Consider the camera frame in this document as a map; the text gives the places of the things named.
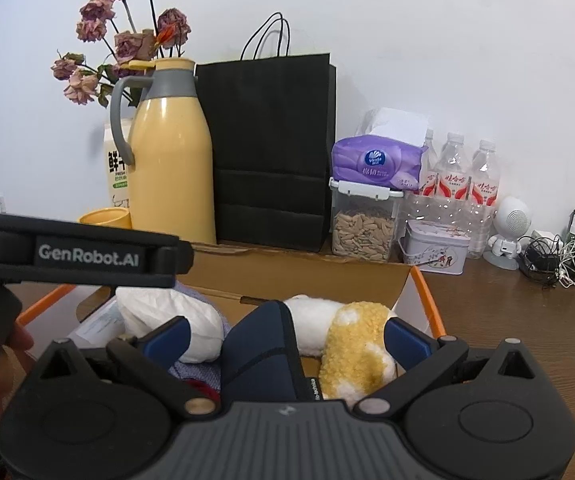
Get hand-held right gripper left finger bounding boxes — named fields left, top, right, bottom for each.
left=32, top=316, right=221, bottom=417

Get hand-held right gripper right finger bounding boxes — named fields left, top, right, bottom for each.
left=355, top=319, right=543, bottom=417

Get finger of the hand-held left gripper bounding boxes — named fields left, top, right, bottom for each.
left=156, top=234, right=194, bottom=289

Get navy blue pouch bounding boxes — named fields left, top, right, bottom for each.
left=220, top=300, right=324, bottom=403

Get cardboard box with orange trim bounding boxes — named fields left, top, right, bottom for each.
left=16, top=247, right=447, bottom=401

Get white plastic bag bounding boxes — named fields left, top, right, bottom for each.
left=115, top=287, right=232, bottom=365

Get lilac knit cloth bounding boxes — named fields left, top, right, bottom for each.
left=168, top=281, right=233, bottom=398

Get white and yellow plush toy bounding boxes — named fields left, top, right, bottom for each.
left=282, top=296, right=399, bottom=401

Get small red object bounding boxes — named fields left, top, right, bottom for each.
left=185, top=379, right=221, bottom=401

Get white paper packet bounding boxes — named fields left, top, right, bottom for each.
left=75, top=300, right=128, bottom=348

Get yellow mug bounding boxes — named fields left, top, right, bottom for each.
left=78, top=207, right=133, bottom=231

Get yellow thermos jug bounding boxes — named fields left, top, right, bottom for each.
left=110, top=58, right=217, bottom=246

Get pale printed tin box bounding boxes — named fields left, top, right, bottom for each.
left=398, top=219, right=471, bottom=276

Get white milk carton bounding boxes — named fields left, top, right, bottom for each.
left=104, top=119, right=136, bottom=209

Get clear container of seeds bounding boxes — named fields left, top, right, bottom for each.
left=328, top=177, right=404, bottom=262

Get black paper bag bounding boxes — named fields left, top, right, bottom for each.
left=195, top=11, right=338, bottom=253

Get white robot speaker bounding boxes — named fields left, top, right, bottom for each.
left=482, top=195, right=532, bottom=272

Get purple tissue pack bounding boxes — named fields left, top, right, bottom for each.
left=331, top=108, right=431, bottom=193

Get dried pink rose bouquet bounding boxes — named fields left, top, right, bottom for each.
left=50, top=0, right=192, bottom=108

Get tangle of cables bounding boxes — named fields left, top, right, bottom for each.
left=517, top=235, right=575, bottom=291

